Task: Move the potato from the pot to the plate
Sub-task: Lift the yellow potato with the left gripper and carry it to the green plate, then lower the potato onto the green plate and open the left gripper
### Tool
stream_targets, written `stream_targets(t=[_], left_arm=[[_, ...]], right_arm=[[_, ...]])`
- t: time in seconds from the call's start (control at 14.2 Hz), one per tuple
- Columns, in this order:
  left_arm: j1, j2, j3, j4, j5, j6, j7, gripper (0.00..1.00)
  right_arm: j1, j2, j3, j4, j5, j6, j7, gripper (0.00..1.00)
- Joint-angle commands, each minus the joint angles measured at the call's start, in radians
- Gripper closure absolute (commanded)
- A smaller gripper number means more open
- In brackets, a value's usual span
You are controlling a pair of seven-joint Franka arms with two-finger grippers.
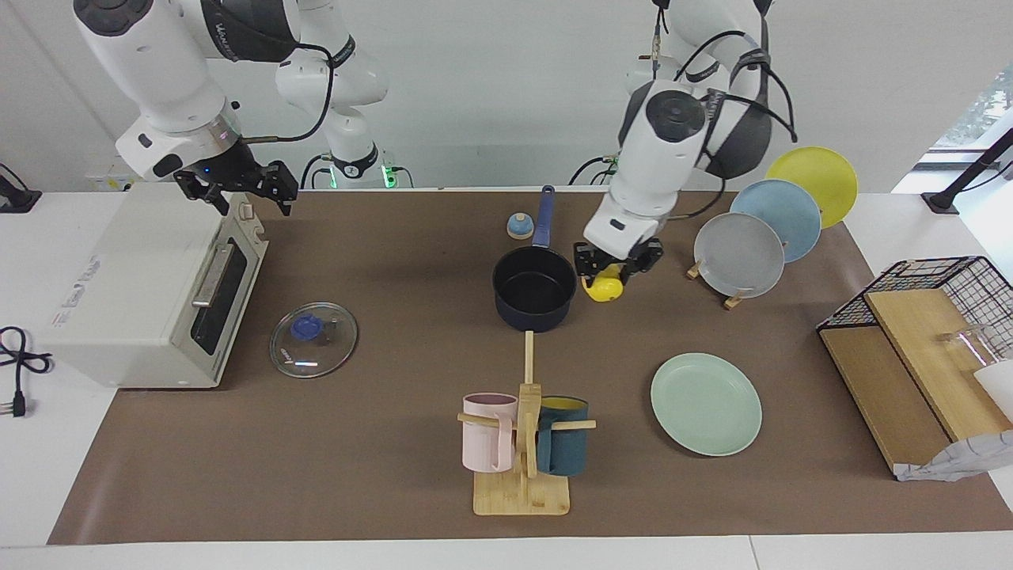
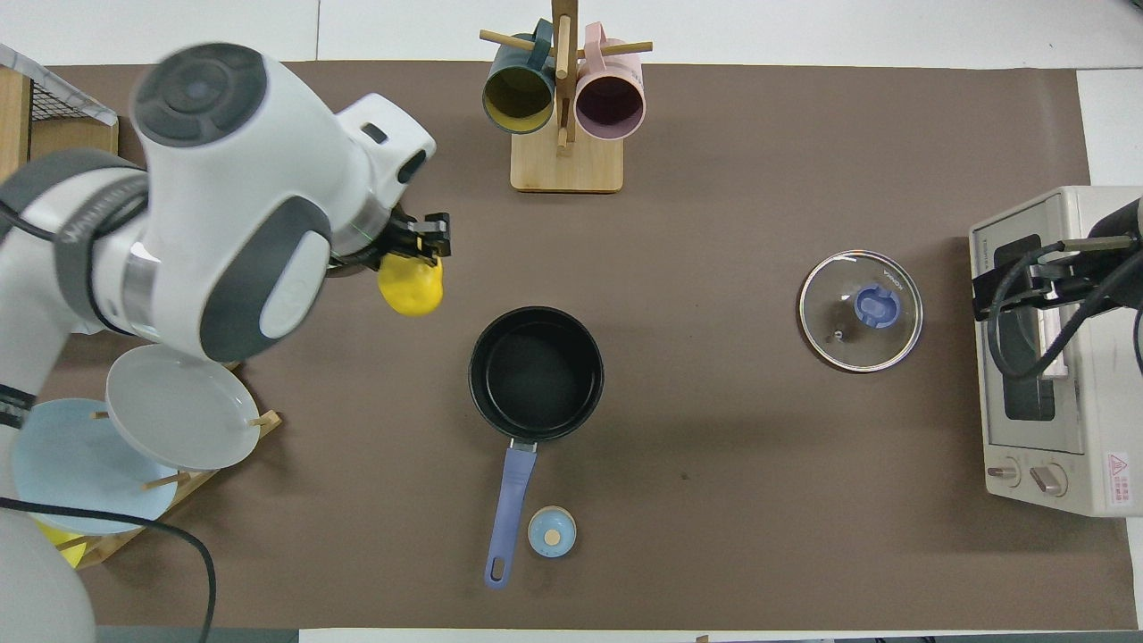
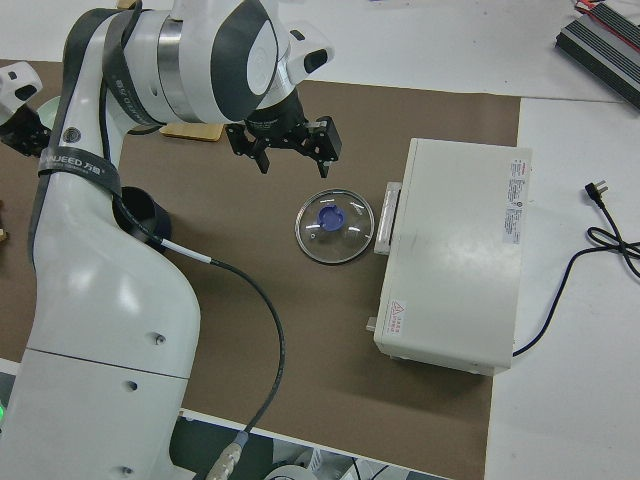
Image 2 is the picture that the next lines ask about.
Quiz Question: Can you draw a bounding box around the yellow plate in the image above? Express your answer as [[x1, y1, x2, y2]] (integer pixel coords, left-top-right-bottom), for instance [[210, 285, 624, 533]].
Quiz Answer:
[[36, 522, 88, 569]]

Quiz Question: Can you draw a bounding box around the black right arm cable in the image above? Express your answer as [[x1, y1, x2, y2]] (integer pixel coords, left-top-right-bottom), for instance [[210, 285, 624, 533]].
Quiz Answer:
[[987, 237, 1143, 380]]

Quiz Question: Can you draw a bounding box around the pink mug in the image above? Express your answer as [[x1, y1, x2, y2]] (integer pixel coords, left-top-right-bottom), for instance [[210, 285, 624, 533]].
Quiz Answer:
[[574, 22, 647, 142]]

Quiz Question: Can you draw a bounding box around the beige toaster oven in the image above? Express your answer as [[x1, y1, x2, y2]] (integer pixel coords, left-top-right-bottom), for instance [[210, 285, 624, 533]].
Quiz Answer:
[[969, 186, 1143, 519]]

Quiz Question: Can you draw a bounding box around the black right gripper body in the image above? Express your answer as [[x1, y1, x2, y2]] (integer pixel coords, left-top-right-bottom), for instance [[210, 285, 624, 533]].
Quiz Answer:
[[1040, 255, 1122, 309]]

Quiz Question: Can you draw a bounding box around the dark saucepan with blue handle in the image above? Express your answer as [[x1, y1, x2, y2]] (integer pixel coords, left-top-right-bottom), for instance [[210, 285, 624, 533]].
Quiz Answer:
[[468, 306, 605, 590]]

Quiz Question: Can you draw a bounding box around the light blue plate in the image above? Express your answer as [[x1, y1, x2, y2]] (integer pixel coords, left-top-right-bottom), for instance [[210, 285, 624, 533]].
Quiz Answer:
[[11, 398, 179, 537]]

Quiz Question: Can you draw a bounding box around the glass lid with blue knob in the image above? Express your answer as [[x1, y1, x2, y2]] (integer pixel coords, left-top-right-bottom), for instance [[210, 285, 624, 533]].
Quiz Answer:
[[798, 249, 924, 373]]

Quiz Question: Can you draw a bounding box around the brown table mat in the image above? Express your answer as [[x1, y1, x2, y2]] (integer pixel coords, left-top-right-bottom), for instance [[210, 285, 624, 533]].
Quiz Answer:
[[0, 61, 1137, 630]]

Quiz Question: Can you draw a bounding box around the wooden shelf with wire basket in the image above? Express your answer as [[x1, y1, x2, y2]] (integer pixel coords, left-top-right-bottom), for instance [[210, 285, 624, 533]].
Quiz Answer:
[[0, 67, 120, 180]]

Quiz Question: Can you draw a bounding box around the grey plate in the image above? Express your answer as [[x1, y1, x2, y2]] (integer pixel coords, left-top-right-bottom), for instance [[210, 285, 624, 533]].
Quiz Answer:
[[105, 344, 262, 472]]

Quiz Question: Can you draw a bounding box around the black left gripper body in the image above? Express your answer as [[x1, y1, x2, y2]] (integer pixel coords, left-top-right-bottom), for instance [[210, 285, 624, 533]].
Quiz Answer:
[[353, 213, 421, 269]]

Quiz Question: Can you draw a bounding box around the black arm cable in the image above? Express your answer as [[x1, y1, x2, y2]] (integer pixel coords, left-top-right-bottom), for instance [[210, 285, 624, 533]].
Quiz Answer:
[[987, 237, 1143, 380], [0, 201, 217, 643]]

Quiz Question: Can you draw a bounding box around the wooden mug tree stand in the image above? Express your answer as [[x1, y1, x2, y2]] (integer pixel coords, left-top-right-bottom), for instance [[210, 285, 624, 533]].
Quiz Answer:
[[480, 0, 654, 194]]

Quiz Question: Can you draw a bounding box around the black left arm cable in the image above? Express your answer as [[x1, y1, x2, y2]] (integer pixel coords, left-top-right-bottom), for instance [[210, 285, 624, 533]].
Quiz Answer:
[[0, 201, 217, 643]]

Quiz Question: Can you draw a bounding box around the yellow potato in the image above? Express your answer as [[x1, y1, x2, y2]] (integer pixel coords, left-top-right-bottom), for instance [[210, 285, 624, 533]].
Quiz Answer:
[[377, 253, 446, 319]]

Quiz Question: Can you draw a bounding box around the white patterned plastic sheet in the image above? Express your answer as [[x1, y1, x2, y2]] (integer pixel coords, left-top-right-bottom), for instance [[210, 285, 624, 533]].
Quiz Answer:
[[0, 43, 119, 126]]

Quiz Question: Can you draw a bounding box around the dark teal mug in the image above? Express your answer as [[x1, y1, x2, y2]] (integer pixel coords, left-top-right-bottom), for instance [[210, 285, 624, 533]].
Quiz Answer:
[[482, 20, 557, 136]]

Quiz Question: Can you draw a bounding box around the wooden plate rack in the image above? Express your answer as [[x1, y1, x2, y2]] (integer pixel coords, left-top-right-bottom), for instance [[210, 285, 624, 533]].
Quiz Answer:
[[54, 357, 283, 568]]

